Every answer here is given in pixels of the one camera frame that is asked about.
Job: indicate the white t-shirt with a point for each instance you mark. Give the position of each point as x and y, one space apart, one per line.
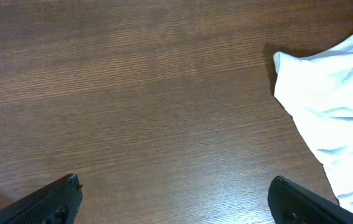
317 91

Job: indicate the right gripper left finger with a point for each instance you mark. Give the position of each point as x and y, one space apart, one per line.
56 203

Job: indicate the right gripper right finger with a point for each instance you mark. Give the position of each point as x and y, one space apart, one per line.
290 203

